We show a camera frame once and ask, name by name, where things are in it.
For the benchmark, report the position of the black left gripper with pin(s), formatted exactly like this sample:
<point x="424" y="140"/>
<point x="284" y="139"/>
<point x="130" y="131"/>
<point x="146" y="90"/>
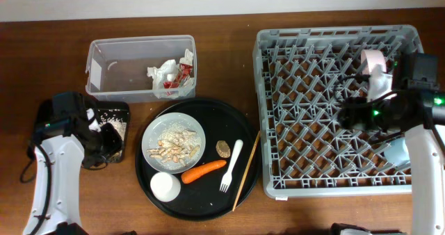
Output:
<point x="110" y="130"/>

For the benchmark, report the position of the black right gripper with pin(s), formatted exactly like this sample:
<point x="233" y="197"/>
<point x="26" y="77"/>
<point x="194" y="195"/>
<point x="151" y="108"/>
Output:
<point x="354" y="114"/>

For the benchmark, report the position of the pile of rice and shells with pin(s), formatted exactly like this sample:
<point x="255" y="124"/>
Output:
<point x="117" y="118"/>

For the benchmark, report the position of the light blue cup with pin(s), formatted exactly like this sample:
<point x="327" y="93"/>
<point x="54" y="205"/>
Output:
<point x="397" y="152"/>

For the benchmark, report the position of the pink bowl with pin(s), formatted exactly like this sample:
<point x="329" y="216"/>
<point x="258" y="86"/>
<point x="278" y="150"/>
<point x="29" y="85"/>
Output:
<point x="375" y="66"/>

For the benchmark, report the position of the white cup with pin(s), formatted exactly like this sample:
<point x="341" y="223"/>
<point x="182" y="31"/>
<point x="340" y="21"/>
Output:
<point x="165" y="186"/>

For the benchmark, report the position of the white tissue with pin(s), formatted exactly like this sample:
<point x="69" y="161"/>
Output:
<point x="160" y="75"/>

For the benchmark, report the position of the red snack wrapper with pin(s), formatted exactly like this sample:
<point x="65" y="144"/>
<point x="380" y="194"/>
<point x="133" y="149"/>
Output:
<point x="179" y="79"/>

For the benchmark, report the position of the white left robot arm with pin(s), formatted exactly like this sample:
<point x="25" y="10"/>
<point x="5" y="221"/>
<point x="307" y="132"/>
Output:
<point x="60" y="149"/>

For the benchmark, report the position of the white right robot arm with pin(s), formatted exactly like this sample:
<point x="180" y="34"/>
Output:
<point x="418" y="115"/>

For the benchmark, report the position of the grey plastic dishwasher rack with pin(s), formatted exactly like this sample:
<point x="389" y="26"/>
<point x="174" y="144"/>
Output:
<point x="300" y="77"/>

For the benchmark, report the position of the clear plastic waste bin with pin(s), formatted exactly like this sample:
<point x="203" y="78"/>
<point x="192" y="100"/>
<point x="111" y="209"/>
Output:
<point x="118" y="68"/>

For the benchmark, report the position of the black rectangular tray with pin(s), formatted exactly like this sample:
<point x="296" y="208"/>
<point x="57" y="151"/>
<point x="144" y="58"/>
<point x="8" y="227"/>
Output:
<point x="99" y="126"/>

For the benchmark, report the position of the grey round plate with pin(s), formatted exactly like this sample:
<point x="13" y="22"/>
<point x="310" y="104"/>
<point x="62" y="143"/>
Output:
<point x="154" y="130"/>

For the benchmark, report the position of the rice and peanut shells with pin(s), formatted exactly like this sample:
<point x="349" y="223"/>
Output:
<point x="176" y="144"/>

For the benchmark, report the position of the round black serving tray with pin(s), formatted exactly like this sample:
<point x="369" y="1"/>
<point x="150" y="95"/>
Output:
<point x="202" y="199"/>

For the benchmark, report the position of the orange carrot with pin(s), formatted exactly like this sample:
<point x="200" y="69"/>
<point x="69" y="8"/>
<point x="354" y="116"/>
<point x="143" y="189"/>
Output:
<point x="195" y="173"/>

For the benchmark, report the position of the wooden chopstick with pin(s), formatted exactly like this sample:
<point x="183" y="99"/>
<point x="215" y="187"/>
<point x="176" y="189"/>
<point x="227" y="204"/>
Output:
<point x="247" y="168"/>

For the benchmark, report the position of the brown walnut shell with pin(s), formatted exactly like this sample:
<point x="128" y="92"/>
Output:
<point x="223" y="149"/>

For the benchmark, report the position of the white plastic fork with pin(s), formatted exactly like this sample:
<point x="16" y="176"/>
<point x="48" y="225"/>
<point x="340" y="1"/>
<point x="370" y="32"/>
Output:
<point x="227" y="177"/>

